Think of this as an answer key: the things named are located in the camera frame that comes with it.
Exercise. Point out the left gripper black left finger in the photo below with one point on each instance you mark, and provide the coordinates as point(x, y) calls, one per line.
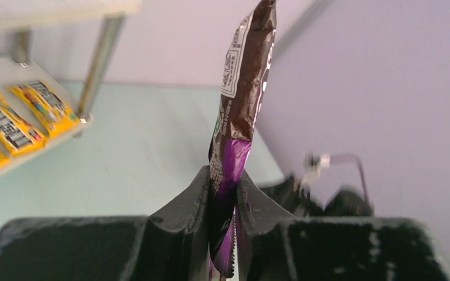
point(170, 244)

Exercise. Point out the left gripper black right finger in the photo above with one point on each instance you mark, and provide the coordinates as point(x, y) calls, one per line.
point(273, 244)

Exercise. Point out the yellow M&M bag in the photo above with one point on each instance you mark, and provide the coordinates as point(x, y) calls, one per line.
point(53, 112)
point(18, 135)

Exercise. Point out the purple M&M bag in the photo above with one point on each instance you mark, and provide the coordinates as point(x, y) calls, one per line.
point(245, 75)

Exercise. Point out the white two-tier metal shelf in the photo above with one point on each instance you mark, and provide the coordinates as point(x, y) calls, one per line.
point(19, 17)

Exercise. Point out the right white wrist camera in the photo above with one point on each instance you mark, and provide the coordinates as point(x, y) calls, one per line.
point(313, 166)

